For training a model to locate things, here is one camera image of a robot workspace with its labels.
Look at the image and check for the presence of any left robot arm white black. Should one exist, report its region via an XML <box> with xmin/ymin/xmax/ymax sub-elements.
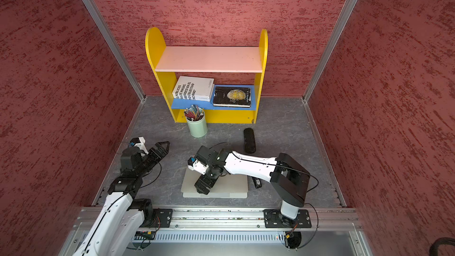
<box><xmin>73</xmin><ymin>137</ymin><xmax>170</xmax><ymax>256</ymax></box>

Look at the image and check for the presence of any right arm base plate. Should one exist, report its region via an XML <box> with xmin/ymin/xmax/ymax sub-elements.
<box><xmin>263</xmin><ymin>209</ymin><xmax>312</xmax><ymax>229</ymax></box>

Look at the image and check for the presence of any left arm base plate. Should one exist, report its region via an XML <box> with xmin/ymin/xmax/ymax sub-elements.
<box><xmin>141</xmin><ymin>209</ymin><xmax>174</xmax><ymax>228</ymax></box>

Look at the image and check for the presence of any green pencil cup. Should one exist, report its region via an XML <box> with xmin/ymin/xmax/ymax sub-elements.
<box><xmin>187</xmin><ymin>115</ymin><xmax>208</xmax><ymax>138</ymax></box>

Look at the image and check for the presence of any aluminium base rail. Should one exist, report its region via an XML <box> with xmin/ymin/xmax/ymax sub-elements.
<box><xmin>72</xmin><ymin>207</ymin><xmax>363</xmax><ymax>232</ymax></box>

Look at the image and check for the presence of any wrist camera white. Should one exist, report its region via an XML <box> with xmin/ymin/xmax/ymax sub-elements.
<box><xmin>187</xmin><ymin>157</ymin><xmax>209</xmax><ymax>175</ymax></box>
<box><xmin>129</xmin><ymin>137</ymin><xmax>148</xmax><ymax>155</ymax></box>

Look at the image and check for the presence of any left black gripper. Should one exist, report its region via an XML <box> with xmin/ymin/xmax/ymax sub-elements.
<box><xmin>136</xmin><ymin>141</ymin><xmax>171</xmax><ymax>176</ymax></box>

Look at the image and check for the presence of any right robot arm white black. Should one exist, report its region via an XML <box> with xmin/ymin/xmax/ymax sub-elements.
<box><xmin>187</xmin><ymin>146</ymin><xmax>312</xmax><ymax>220</ymax></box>

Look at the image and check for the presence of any colored pencils bundle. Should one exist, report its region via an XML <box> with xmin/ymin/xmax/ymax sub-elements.
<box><xmin>184</xmin><ymin>104</ymin><xmax>205</xmax><ymax>122</ymax></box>

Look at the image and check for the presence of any white book black text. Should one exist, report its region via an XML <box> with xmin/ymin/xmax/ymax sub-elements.
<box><xmin>172</xmin><ymin>76</ymin><xmax>214</xmax><ymax>102</ymax></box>

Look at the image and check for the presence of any yellow shelf with pink board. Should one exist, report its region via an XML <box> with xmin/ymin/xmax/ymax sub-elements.
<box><xmin>145</xmin><ymin>27</ymin><xmax>268</xmax><ymax>124</ymax></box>

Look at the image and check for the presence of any black book gold cover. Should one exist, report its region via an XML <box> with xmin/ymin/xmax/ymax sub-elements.
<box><xmin>213</xmin><ymin>86</ymin><xmax>251</xmax><ymax>108</ymax></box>

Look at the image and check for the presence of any silver laptop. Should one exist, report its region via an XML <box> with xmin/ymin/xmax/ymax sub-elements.
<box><xmin>181</xmin><ymin>168</ymin><xmax>248</xmax><ymax>199</ymax></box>

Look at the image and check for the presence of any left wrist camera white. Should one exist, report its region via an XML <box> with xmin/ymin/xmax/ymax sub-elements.
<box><xmin>129</xmin><ymin>137</ymin><xmax>148</xmax><ymax>155</ymax></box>

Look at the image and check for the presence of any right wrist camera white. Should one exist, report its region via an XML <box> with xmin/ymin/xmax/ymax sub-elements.
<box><xmin>187</xmin><ymin>157</ymin><xmax>209</xmax><ymax>175</ymax></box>

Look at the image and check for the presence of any black stapler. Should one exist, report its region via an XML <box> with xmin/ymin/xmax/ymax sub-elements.
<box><xmin>251</xmin><ymin>177</ymin><xmax>263</xmax><ymax>189</ymax></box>

